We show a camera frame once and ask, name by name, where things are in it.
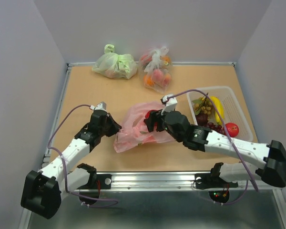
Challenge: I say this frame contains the pink plastic bag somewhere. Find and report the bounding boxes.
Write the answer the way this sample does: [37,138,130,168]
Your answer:
[113,102,174,153]

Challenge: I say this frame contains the purple cable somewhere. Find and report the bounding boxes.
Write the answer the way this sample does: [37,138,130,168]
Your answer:
[47,104,119,208]
[164,89,259,206]

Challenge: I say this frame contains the yellow banana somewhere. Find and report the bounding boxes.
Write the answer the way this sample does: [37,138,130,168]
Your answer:
[210,96,224,125]

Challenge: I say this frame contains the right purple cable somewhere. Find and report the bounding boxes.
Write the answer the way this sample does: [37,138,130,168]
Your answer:
[164,89,259,206]

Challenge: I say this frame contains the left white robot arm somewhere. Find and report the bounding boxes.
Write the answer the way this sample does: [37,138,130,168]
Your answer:
[20,103,121,219]

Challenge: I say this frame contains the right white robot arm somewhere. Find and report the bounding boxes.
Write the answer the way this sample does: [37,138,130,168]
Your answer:
[144,110,286,188]

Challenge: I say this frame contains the clear plastic fruit bag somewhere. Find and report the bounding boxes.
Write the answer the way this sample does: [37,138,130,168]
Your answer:
[138,46,172,94]

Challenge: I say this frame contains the dark red grape bunch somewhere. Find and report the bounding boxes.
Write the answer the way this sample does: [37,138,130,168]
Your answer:
[204,122,226,135]

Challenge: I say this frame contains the tan longan bunch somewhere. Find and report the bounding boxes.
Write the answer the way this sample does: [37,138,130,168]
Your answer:
[192,96,214,116]

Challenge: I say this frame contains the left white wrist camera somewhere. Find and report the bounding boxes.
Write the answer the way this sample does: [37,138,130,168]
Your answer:
[90,102,107,111]

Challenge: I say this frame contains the red apple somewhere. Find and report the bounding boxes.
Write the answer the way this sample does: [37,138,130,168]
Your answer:
[225,123,239,137]
[145,110,158,121]

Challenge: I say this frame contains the dark purple mangosteen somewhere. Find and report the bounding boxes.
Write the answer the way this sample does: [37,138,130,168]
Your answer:
[195,113,208,126]

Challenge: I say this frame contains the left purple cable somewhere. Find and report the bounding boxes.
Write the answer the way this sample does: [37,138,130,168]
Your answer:
[47,104,119,208]

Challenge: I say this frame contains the white plastic basket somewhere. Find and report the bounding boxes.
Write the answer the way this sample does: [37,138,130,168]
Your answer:
[198,86,254,142]

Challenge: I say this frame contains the green plastic bag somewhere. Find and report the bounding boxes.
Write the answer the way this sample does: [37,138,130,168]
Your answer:
[92,44,137,79]

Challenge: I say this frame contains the aluminium front rail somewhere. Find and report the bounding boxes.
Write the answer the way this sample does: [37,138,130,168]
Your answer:
[30,170,253,191]

